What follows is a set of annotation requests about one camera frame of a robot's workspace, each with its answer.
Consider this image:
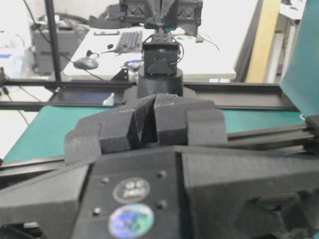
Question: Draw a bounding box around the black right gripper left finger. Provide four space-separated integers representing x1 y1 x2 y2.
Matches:
64 97 157 164

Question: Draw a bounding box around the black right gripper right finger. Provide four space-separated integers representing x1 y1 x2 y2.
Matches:
154 94 227 146

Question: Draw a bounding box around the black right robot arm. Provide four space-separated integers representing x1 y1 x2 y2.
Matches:
64 0 227 164

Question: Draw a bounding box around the white desk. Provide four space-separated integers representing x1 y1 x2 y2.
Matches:
63 0 258 82

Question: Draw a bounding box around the black computer mouse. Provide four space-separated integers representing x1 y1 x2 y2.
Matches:
73 57 99 70

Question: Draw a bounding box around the grey cabinet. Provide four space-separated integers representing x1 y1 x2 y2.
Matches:
31 25 84 75

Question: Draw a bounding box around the black keyboard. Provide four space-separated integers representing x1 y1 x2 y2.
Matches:
114 31 143 54

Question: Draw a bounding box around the black vertical pole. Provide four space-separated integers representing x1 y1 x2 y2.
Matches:
45 0 61 82

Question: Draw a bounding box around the black aluminium frame rail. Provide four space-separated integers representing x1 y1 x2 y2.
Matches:
0 79 297 112

